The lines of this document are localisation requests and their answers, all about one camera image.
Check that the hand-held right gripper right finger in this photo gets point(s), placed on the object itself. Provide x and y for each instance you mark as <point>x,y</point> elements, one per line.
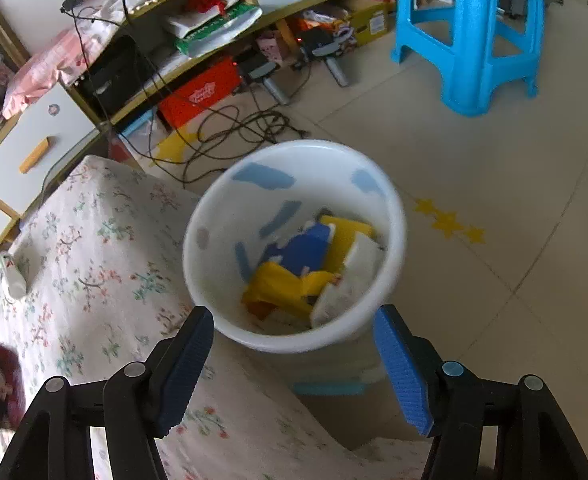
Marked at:
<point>399,370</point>

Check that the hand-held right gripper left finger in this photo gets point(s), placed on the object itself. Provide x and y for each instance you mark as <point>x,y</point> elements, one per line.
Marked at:
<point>184,370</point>

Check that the white bin with blue patches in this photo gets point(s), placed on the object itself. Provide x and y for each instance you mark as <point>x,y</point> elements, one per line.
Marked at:
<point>214,270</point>

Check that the yellow carton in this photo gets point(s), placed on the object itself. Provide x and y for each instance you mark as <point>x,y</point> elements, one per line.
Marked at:
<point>346,232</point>

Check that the white bottle with green label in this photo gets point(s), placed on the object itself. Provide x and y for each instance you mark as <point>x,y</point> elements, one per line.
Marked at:
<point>10,277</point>

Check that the yellow star floor sticker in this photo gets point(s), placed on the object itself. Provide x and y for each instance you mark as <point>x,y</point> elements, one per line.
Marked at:
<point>474,235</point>
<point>447,223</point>
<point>425,206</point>

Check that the light blue box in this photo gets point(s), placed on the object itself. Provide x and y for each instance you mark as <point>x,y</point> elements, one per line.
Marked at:
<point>141,132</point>

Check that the red box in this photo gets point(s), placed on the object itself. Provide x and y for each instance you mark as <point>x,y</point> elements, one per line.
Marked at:
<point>199,92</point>

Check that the white yellow-trimmed cabinet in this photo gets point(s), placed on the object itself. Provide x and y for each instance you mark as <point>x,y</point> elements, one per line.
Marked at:
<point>39,125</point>

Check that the blue plastic stool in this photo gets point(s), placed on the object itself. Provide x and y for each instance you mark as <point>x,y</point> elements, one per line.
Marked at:
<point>466,80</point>

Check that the black electronic box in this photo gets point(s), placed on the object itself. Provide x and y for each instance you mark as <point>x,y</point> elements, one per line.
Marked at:
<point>116,72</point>

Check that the grey handheld device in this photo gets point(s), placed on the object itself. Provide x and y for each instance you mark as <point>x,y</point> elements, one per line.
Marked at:
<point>324,47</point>
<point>261,72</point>

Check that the small pink box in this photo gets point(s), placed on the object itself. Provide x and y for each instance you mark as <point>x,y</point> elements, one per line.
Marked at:
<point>271,46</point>

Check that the green and white bag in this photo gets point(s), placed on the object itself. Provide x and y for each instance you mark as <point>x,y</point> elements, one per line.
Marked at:
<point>214,27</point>

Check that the yellow printed cardboard box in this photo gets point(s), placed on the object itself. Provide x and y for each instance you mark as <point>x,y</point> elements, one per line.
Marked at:
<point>374,17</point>

